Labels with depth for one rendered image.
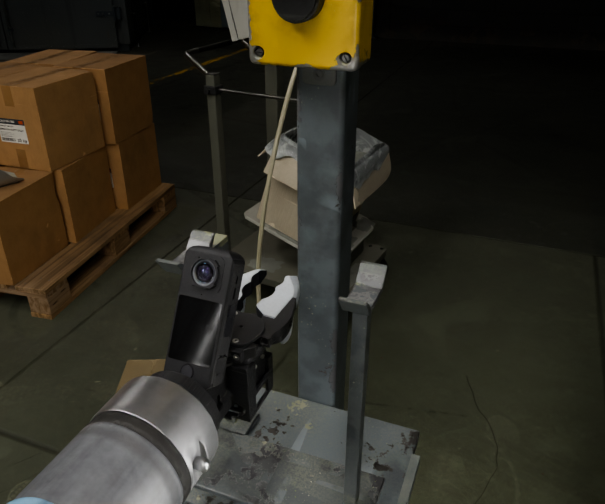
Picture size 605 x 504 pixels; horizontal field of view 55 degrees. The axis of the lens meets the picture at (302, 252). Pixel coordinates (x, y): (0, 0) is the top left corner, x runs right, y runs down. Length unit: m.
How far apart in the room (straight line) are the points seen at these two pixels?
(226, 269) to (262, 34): 0.27
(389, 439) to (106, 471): 0.53
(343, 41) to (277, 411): 0.54
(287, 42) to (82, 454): 0.42
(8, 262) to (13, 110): 0.65
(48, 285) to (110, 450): 2.22
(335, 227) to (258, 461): 0.33
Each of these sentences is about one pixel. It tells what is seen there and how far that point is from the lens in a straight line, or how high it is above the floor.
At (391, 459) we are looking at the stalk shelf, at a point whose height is 0.79.
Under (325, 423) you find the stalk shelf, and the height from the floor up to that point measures 0.79.
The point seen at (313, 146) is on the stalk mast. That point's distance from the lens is 0.71.
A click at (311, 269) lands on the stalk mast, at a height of 1.02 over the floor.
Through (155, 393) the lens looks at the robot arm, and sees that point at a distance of 0.45.
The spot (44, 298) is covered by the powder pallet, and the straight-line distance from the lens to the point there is 2.62.
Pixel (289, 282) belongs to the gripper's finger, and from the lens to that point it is 0.60.
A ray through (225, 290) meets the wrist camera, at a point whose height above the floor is 1.16.
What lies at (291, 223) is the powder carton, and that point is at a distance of 2.26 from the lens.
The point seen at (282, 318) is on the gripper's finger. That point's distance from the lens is 0.54.
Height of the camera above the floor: 1.41
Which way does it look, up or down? 28 degrees down
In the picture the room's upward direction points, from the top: straight up
